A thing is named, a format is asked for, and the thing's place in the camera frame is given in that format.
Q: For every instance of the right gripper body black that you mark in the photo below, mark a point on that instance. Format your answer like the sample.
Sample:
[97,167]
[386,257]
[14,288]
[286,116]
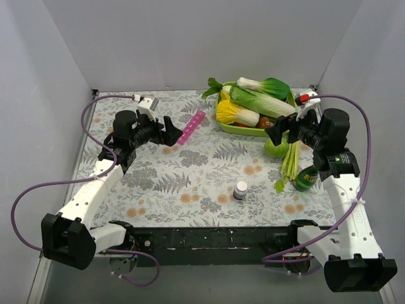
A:
[293,128]

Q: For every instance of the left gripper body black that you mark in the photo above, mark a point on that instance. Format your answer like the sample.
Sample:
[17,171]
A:
[161,133]

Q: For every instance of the pink weekly pill organizer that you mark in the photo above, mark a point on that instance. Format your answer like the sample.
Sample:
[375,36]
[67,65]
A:
[191,127]

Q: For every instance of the white capped pill bottle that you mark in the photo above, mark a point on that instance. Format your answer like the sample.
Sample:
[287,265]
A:
[240,190]

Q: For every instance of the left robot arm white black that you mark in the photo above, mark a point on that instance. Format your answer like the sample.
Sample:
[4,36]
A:
[68,237]

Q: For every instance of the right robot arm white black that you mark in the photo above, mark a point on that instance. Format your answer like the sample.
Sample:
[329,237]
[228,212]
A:
[348,252]

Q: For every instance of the brown mushroom toy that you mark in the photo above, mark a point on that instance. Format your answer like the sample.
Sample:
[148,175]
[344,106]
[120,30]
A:
[264,123]

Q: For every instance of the long napa cabbage toy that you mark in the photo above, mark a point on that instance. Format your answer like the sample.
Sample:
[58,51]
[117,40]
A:
[259,102]

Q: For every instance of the green round cabbage toy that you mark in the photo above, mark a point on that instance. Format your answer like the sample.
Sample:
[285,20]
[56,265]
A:
[279,151]

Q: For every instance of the green plastic basket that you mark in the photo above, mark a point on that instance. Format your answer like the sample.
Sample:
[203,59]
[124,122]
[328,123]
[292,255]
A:
[239,129]

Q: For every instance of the green bok choy toy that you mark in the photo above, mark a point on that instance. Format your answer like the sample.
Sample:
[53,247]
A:
[270,86]

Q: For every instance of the celery stalk toy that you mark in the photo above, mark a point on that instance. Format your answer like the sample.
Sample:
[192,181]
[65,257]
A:
[289,167]

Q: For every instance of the green glass bottle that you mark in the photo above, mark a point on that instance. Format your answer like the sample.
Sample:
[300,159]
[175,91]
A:
[306,179]

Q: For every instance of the yellow napa cabbage toy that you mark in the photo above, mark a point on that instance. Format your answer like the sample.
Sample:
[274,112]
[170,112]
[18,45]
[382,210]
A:
[228,113]

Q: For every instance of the parsley leaf toy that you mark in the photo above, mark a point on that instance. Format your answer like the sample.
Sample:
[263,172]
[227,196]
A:
[214,88]

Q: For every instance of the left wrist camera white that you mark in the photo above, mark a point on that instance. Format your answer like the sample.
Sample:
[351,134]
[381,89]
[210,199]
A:
[147,106]

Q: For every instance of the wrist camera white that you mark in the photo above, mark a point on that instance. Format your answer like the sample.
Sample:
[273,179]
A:
[147,106]
[306,101]

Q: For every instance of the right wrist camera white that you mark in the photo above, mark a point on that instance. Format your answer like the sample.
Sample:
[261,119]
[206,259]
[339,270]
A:
[306,101]

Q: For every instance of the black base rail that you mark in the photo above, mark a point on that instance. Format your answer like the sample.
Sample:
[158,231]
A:
[212,245]

